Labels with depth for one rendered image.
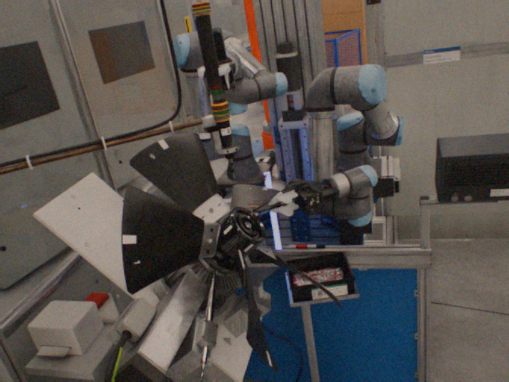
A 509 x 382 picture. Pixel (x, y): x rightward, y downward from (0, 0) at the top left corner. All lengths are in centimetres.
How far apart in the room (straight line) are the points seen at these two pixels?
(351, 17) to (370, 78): 772
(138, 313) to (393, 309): 109
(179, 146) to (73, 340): 66
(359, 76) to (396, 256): 67
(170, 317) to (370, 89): 84
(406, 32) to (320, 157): 156
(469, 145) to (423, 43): 146
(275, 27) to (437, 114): 140
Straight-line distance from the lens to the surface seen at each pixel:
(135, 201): 96
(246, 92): 140
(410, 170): 309
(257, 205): 131
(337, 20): 913
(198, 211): 119
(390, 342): 195
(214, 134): 114
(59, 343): 151
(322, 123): 143
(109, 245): 123
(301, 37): 192
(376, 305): 182
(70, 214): 124
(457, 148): 149
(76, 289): 177
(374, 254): 168
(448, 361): 247
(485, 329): 268
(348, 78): 138
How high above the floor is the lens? 175
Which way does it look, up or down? 24 degrees down
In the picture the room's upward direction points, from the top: 10 degrees counter-clockwise
